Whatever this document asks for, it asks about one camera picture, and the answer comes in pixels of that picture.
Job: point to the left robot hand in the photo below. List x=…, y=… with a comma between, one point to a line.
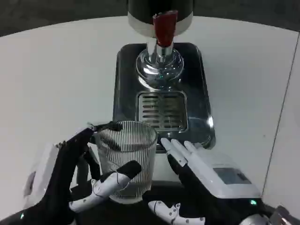
x=58, y=173

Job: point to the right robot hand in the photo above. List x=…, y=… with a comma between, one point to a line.
x=211, y=178

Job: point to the clear ribbed glass cup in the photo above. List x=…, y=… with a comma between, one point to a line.
x=127, y=150

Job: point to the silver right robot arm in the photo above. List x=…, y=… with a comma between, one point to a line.
x=262, y=219

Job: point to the steel drip tray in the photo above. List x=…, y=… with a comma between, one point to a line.
x=199, y=98

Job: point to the slotted steel drain grid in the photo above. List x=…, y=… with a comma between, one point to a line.
x=161, y=110

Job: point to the black and steel drink dispenser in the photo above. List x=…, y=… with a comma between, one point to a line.
x=140, y=21

